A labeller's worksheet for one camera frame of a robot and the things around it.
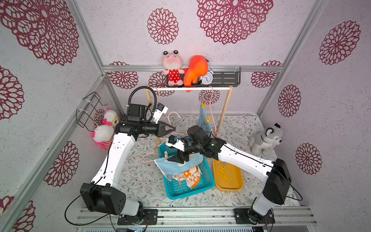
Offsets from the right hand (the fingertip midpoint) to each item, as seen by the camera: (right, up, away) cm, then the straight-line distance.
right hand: (169, 150), depth 72 cm
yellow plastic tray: (+34, -19, +15) cm, 41 cm away
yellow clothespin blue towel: (+22, +16, +12) cm, 29 cm away
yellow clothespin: (+32, -17, +16) cm, 39 cm away
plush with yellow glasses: (-38, +17, +18) cm, 46 cm away
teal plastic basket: (+4, -25, +12) cm, 27 cm away
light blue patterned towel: (+1, -12, +8) cm, 14 cm away
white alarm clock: (+22, +41, +18) cm, 50 cm away
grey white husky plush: (+57, +1, +19) cm, 60 cm away
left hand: (+2, +10, -2) cm, 10 cm away
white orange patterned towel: (+12, -17, +12) cm, 24 cm away
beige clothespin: (-1, -2, -3) cm, 4 cm away
